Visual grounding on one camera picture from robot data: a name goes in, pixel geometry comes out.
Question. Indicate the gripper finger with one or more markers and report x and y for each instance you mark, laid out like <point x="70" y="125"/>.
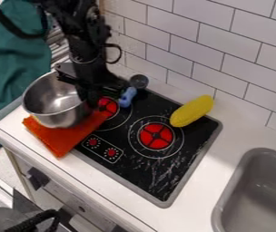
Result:
<point x="91" y="97"/>

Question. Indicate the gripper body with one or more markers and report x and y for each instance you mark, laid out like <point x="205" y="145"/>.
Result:
<point x="88" y="77"/>

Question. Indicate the silver pot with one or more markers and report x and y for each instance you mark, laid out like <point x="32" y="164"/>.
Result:
<point x="51" y="101"/>

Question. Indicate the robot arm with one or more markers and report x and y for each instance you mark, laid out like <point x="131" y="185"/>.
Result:
<point x="84" y="33"/>

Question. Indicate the orange cloth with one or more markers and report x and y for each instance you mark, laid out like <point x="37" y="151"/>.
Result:
<point x="65" y="137"/>

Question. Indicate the green curtain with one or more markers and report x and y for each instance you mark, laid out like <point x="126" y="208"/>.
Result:
<point x="11" y="66"/>

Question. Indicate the toy stove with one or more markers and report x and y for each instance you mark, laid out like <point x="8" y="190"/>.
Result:
<point x="156" y="157"/>

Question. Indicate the yellow toy corn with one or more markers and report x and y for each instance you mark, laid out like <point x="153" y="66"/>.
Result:
<point x="191" y="111"/>

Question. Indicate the toy sink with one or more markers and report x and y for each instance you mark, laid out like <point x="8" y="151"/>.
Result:
<point x="261" y="196"/>

